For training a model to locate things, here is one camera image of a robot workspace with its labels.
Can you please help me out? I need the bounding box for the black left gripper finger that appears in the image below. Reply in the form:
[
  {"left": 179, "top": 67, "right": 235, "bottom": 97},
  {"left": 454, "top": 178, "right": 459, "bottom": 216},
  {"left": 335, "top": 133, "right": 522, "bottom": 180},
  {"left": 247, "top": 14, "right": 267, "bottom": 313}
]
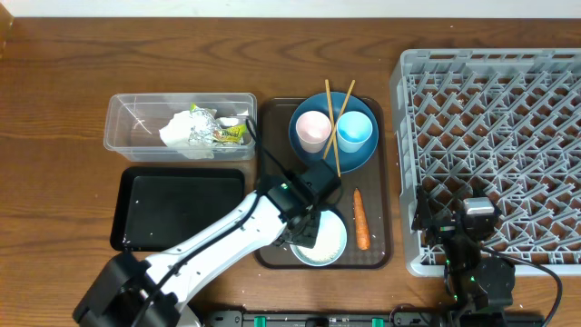
[
  {"left": 274, "top": 227, "right": 303, "bottom": 247},
  {"left": 297, "top": 213, "right": 320, "bottom": 249}
]

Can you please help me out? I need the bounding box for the light blue bowl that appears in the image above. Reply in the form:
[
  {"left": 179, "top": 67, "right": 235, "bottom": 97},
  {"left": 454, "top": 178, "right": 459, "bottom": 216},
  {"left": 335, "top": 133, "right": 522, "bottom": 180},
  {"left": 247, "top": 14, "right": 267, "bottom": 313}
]
[{"left": 290, "top": 210, "right": 348, "bottom": 267}]

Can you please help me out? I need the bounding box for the orange carrot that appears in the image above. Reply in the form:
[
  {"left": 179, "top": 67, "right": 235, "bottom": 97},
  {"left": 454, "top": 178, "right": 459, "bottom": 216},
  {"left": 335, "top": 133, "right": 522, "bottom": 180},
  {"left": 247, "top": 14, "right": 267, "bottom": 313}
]
[{"left": 353, "top": 188, "right": 370, "bottom": 251}]

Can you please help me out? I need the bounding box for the yellow green snack packet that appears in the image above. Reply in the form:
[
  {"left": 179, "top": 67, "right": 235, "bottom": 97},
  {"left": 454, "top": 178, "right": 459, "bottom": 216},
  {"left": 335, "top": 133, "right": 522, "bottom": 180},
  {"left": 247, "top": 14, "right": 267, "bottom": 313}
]
[{"left": 213, "top": 124, "right": 247, "bottom": 144}]

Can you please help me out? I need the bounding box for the wooden chopstick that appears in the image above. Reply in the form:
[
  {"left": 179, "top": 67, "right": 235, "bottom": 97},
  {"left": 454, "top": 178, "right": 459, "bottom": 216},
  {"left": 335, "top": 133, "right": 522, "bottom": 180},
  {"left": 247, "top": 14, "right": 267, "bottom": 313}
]
[
  {"left": 321, "top": 79, "right": 357, "bottom": 161},
  {"left": 323, "top": 79, "right": 340, "bottom": 176}
]

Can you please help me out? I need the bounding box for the white paper napkin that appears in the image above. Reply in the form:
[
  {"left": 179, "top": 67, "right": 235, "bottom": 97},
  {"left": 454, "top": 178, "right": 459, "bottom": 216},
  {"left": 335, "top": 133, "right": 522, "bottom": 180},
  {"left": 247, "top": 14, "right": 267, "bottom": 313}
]
[{"left": 159, "top": 110, "right": 246, "bottom": 160}]

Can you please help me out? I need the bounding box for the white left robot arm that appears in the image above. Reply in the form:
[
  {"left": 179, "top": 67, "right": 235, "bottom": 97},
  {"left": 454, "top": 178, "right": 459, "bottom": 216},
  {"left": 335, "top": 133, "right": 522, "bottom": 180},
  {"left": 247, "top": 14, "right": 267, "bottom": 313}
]
[{"left": 73, "top": 174, "right": 340, "bottom": 326}]

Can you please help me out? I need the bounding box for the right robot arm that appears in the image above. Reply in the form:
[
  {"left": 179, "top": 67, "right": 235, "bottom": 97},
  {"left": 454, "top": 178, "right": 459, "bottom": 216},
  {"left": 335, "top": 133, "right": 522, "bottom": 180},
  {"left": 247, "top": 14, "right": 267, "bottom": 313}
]
[{"left": 409, "top": 186, "right": 516, "bottom": 326}]

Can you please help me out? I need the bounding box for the grey dishwasher rack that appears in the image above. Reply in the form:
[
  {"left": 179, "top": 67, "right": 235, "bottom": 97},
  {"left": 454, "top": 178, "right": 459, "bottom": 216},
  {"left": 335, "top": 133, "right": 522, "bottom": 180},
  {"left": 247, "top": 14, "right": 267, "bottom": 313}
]
[{"left": 389, "top": 48, "right": 580, "bottom": 277}]

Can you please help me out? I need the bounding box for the clear plastic waste bin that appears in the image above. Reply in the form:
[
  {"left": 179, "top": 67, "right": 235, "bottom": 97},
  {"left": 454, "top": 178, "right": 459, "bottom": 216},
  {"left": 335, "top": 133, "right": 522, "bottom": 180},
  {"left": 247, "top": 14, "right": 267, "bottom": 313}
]
[{"left": 103, "top": 93, "right": 257, "bottom": 162}]

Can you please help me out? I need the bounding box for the dark blue plate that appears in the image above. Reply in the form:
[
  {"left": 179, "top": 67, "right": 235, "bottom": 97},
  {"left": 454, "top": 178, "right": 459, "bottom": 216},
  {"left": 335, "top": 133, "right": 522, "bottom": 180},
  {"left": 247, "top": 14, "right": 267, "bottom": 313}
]
[{"left": 289, "top": 93, "right": 380, "bottom": 173}]

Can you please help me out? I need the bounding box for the brown serving tray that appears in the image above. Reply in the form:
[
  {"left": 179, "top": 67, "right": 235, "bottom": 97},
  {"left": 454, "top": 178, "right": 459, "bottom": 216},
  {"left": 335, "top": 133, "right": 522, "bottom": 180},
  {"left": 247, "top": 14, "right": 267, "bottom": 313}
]
[{"left": 259, "top": 92, "right": 393, "bottom": 270}]

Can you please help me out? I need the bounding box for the pink plastic cup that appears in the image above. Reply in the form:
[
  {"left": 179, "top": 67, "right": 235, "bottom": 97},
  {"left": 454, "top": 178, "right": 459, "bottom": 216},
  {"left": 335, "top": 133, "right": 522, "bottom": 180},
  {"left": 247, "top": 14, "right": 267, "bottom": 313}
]
[{"left": 295, "top": 111, "right": 331, "bottom": 154}]

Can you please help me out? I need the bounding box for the light blue plastic cup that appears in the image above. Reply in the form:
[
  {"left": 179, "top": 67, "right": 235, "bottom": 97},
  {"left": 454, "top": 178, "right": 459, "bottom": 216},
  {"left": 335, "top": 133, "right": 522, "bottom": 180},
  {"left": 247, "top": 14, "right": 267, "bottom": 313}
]
[{"left": 337, "top": 111, "right": 373, "bottom": 153}]

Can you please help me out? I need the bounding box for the black plastic tray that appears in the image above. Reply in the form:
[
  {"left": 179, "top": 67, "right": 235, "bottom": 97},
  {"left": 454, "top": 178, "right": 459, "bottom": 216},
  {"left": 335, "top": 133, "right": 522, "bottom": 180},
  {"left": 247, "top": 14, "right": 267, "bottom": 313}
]
[{"left": 110, "top": 166, "right": 245, "bottom": 252}]

